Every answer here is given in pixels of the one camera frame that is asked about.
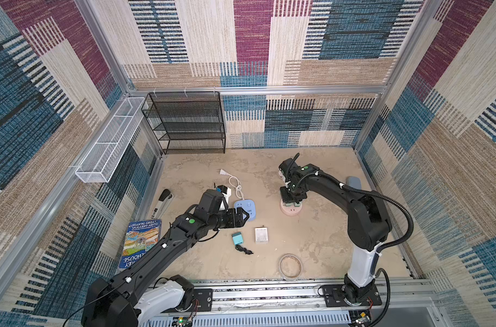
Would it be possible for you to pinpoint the teal charger with black cable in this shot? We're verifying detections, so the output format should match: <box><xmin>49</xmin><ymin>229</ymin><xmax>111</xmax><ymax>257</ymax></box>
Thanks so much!
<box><xmin>232</xmin><ymin>232</ymin><xmax>253</xmax><ymax>255</ymax></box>

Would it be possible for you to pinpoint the white square charger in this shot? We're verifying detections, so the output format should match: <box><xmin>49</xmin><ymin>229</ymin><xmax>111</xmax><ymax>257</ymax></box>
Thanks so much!
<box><xmin>254</xmin><ymin>227</ymin><xmax>269</xmax><ymax>244</ymax></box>

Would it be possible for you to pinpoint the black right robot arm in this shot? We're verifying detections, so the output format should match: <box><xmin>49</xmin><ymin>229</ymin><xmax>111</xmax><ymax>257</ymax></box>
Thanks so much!
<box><xmin>279</xmin><ymin>155</ymin><xmax>414</xmax><ymax>306</ymax></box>

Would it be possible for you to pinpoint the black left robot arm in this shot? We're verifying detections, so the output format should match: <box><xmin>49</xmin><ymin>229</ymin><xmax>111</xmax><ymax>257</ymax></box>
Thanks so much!
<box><xmin>81</xmin><ymin>204</ymin><xmax>249</xmax><ymax>326</ymax></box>

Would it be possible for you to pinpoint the blue square power strip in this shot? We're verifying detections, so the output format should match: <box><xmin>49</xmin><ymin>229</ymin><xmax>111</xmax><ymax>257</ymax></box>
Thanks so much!
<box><xmin>234</xmin><ymin>199</ymin><xmax>256</xmax><ymax>222</ymax></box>

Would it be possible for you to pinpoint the pink round power strip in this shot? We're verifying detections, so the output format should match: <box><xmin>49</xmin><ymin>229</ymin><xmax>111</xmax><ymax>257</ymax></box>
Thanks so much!
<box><xmin>280</xmin><ymin>202</ymin><xmax>302</xmax><ymax>217</ymax></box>

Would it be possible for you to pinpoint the blue fabric glasses case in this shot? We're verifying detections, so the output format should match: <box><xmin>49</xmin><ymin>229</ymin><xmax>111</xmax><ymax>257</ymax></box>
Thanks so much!
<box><xmin>346</xmin><ymin>176</ymin><xmax>362</xmax><ymax>190</ymax></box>

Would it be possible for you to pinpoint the black grey stapler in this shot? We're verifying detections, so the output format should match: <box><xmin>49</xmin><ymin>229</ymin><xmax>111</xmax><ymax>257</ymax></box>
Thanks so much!
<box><xmin>150</xmin><ymin>189</ymin><xmax>173</xmax><ymax>220</ymax></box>

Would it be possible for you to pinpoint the clear tape roll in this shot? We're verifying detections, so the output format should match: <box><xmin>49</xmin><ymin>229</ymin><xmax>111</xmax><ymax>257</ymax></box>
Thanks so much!
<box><xmin>278</xmin><ymin>253</ymin><xmax>302</xmax><ymax>281</ymax></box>

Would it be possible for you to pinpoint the blue children's book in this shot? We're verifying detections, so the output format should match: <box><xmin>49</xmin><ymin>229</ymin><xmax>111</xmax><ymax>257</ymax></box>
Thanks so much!
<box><xmin>118</xmin><ymin>219</ymin><xmax>162</xmax><ymax>271</ymax></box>

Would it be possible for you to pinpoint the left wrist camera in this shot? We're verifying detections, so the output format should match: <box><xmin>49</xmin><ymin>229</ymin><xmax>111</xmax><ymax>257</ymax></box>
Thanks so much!
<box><xmin>215</xmin><ymin>185</ymin><xmax>232</xmax><ymax>211</ymax></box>

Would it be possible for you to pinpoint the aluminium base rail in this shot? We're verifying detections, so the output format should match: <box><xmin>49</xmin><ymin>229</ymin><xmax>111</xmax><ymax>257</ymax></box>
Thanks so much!
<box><xmin>147</xmin><ymin>277</ymin><xmax>450</xmax><ymax>326</ymax></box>

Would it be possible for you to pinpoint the black wire shelf rack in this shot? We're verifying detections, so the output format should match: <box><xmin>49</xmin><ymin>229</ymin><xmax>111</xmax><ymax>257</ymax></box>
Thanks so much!
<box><xmin>143</xmin><ymin>91</ymin><xmax>226</xmax><ymax>155</ymax></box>

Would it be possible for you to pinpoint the white wire wall basket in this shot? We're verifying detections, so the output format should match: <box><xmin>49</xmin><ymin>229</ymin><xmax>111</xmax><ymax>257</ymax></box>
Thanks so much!
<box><xmin>75</xmin><ymin>98</ymin><xmax>145</xmax><ymax>183</ymax></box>

